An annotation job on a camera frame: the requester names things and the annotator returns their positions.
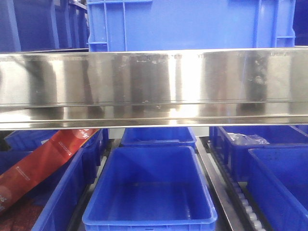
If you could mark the stainless steel shelf beam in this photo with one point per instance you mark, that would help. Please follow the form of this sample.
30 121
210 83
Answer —
226 87

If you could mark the blue bin rear centre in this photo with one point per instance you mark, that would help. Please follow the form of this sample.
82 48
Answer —
158 136

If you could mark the blue bin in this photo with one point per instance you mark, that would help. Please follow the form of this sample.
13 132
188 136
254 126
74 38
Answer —
278 183
158 136
50 205
29 140
151 189
236 157

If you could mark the blue bin front centre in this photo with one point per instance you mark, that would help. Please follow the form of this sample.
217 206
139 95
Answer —
151 189

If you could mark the clear plastic bag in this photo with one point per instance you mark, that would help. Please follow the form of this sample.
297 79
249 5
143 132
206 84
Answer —
242 139

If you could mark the blue bin rear right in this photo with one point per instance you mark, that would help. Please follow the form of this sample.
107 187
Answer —
236 157

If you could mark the large blue crate upper centre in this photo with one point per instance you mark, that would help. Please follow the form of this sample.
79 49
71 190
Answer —
154 25

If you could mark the red snack package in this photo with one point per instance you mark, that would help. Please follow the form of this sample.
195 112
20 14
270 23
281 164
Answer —
40 164

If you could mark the blue bin rear left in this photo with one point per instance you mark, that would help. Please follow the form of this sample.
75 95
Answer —
29 140

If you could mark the blue bin front left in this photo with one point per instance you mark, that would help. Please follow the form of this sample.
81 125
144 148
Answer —
50 205

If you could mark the blue bin front right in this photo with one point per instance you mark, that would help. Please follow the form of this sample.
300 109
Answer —
278 183

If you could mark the dark blue crate upper left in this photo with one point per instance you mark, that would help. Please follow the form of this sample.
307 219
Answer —
36 25

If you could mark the roller track rail right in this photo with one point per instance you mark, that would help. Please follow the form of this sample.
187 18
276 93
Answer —
235 208

